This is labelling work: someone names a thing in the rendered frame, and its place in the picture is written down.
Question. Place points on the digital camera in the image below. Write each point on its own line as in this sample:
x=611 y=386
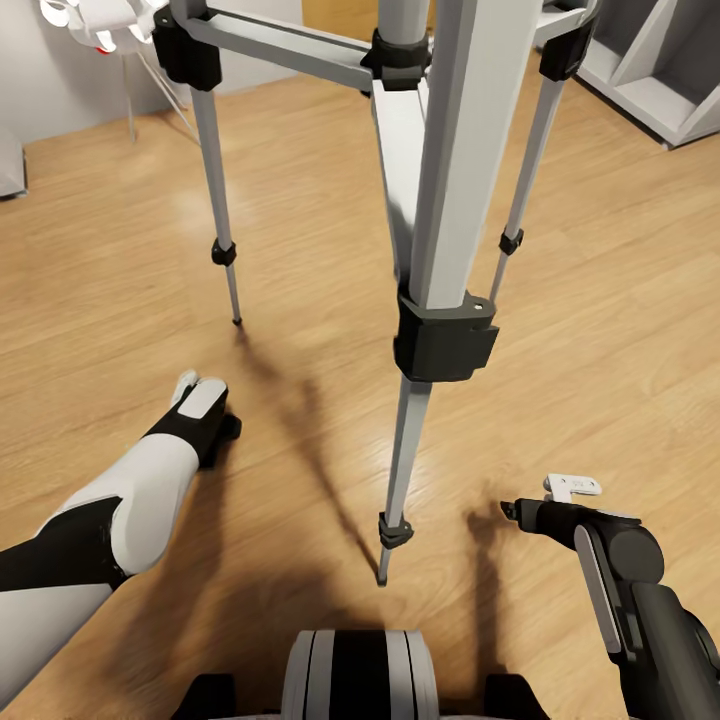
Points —
x=229 y=430

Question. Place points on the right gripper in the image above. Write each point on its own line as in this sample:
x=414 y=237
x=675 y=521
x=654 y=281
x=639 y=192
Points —
x=537 y=516

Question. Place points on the camera tripod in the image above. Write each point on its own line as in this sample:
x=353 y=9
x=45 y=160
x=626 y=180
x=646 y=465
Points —
x=442 y=105

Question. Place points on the robot trunk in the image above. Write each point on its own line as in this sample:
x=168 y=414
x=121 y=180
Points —
x=360 y=675

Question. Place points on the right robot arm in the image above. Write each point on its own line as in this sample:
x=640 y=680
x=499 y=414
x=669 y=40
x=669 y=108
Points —
x=669 y=664

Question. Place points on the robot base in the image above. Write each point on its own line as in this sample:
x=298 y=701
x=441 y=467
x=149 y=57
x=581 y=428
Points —
x=507 y=697

